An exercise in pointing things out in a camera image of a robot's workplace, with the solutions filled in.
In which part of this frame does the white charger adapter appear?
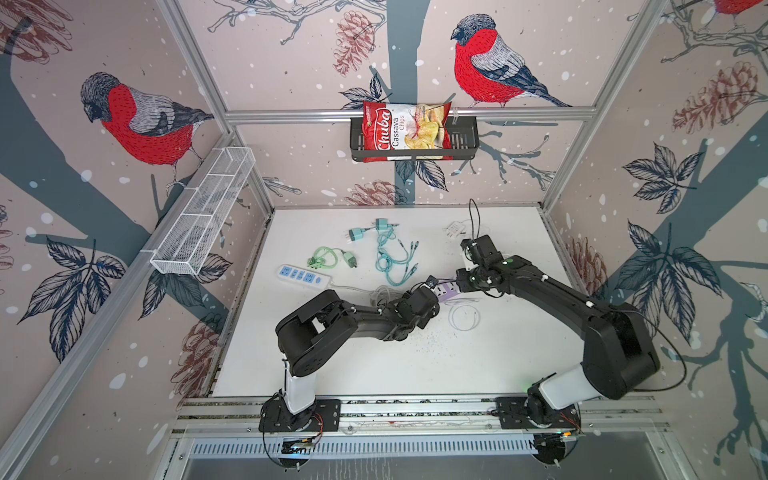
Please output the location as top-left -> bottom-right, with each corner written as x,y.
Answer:
445,220 -> 471,240

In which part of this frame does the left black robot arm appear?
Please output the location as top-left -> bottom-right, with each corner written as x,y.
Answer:
258,286 -> 440,434

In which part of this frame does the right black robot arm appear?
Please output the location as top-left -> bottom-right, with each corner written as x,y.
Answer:
456,235 -> 661,427

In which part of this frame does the green charger adapter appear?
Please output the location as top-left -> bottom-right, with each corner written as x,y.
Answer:
342,251 -> 358,268

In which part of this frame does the teal charger adapter near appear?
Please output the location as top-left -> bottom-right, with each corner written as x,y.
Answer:
347,227 -> 368,242

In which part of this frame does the white blue power strip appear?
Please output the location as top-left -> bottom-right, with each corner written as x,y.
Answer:
277,264 -> 332,291

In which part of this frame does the red cassava chips bag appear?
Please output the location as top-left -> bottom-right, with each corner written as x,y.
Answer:
362,102 -> 452,162

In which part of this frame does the small white cable loop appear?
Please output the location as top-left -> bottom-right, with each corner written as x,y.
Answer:
447,298 -> 483,332

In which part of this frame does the teal charging cable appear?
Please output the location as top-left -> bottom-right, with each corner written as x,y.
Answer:
364,223 -> 421,288

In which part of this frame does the green charging cable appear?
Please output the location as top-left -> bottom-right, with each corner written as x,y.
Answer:
306,245 -> 346,270

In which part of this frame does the black wall basket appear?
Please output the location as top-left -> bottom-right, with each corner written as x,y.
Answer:
350,116 -> 480,162

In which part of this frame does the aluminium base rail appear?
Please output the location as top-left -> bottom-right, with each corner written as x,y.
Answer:
169,395 -> 669,461

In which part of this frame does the white wire wall basket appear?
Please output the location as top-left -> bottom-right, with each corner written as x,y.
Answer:
150,146 -> 255,276

